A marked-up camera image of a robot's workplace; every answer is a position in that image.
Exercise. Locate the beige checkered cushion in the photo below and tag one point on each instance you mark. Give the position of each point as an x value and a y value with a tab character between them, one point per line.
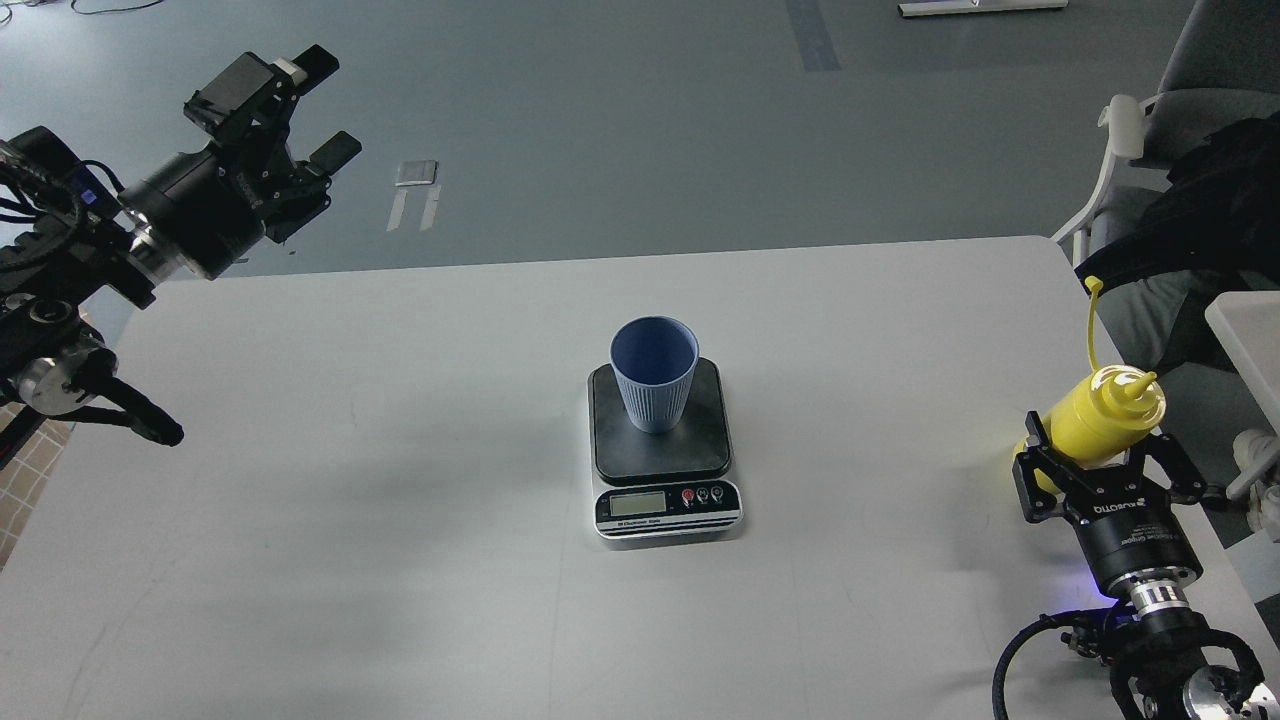
25	478

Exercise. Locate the blue ribbed cup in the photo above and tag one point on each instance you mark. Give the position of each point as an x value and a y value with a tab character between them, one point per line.
654	359

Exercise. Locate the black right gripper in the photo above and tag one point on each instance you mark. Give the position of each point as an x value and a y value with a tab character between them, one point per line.
1122	520

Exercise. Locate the white side table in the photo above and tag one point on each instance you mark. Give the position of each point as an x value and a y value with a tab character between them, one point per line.
1246	323

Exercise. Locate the black digital kitchen scale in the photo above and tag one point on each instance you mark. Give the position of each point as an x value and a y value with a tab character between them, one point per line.
667	486

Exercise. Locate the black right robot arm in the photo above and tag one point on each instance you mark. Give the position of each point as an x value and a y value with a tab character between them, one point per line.
1163	659

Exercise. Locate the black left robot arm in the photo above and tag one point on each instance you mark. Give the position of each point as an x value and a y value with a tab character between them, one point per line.
82	230

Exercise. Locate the yellow squeeze seasoning bottle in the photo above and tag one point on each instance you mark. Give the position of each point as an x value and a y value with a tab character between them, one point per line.
1111	410

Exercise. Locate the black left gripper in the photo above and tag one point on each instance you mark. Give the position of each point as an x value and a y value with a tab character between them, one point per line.
214	205

